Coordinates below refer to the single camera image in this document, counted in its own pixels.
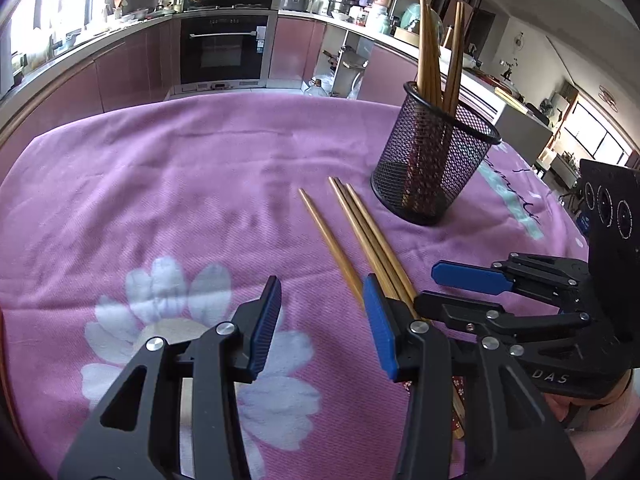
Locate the large living room window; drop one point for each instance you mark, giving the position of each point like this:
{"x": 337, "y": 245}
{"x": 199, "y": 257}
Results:
{"x": 595, "y": 130}

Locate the black built-in oven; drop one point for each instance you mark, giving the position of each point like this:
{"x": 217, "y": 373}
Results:
{"x": 225, "y": 55}

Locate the person's right hand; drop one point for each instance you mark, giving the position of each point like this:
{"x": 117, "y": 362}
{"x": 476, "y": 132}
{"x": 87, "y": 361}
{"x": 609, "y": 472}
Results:
{"x": 560, "y": 410}

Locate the pink kitchen base cabinet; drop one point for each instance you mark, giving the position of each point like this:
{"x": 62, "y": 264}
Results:
{"x": 292, "y": 50}
{"x": 120, "y": 75}
{"x": 385, "y": 75}

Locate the floral-end wooden chopstick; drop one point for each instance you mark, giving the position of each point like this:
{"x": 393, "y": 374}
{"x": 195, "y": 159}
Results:
{"x": 368, "y": 240}
{"x": 378, "y": 240}
{"x": 327, "y": 240}
{"x": 358, "y": 235}

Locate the bunch of wooden chopsticks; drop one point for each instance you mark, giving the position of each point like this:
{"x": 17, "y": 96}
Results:
{"x": 430, "y": 60}

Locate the black mesh utensil holder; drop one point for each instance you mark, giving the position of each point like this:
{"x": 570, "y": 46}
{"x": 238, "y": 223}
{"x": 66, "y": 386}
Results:
{"x": 425, "y": 175}

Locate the plastic oil bottle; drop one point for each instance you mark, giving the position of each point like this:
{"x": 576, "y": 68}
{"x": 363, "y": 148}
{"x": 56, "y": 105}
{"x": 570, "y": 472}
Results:
{"x": 317, "y": 89}

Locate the steel stock pot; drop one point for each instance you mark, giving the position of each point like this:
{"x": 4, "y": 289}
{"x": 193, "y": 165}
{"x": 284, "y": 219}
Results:
{"x": 344, "y": 4}

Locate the pink floral tablecloth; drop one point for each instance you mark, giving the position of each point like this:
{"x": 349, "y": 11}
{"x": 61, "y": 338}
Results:
{"x": 175, "y": 200}

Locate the person's right forearm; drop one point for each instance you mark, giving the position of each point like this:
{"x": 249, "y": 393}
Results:
{"x": 610, "y": 455}

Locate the silver countertop appliance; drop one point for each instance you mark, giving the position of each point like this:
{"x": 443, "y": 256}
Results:
{"x": 296, "y": 0}

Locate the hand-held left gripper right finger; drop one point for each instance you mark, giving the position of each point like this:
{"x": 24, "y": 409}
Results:
{"x": 380, "y": 330}

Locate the round bamboo steamer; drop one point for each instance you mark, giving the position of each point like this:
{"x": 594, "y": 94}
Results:
{"x": 407, "y": 35}

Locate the white kitchen countertop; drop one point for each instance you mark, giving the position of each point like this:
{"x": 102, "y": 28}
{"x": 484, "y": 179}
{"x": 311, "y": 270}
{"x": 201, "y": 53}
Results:
{"x": 360, "y": 30}

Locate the round ceiling lamp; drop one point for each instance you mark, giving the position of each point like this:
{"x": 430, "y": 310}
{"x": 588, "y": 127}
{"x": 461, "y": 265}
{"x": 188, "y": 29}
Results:
{"x": 608, "y": 97}

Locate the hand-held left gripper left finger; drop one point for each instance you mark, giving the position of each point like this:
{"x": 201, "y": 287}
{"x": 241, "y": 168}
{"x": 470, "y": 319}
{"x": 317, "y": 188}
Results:
{"x": 262, "y": 330}

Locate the kitchen window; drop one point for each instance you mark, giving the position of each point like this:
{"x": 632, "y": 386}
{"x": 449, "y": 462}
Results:
{"x": 55, "y": 0}

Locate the flat gold box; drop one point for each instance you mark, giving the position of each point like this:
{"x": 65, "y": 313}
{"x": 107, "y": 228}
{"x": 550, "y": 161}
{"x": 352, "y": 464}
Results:
{"x": 510, "y": 97}

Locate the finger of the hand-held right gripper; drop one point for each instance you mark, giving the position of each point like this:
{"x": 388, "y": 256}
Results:
{"x": 440, "y": 307}
{"x": 470, "y": 277}

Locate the green cloth covered appliance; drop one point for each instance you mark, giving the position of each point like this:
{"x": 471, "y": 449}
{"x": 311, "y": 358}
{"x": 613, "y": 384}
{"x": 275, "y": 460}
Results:
{"x": 412, "y": 17}

